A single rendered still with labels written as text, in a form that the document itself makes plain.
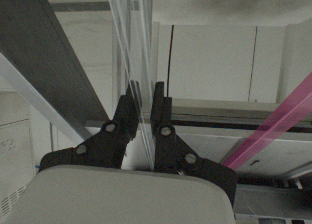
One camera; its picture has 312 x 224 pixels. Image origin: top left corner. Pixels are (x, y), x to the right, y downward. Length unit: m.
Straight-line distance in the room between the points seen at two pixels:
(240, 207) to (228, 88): 1.71
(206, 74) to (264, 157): 1.69
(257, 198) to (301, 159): 0.11
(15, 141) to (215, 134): 1.13
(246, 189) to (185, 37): 1.74
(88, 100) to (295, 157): 0.27
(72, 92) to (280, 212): 0.36
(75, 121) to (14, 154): 1.03
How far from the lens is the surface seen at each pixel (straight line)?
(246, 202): 0.34
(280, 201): 0.37
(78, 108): 0.19
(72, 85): 0.18
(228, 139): 0.19
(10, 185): 1.26
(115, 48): 0.44
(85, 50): 2.17
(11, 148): 1.19
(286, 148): 0.24
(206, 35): 1.97
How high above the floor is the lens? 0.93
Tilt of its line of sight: 8 degrees up
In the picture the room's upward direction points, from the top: 178 degrees counter-clockwise
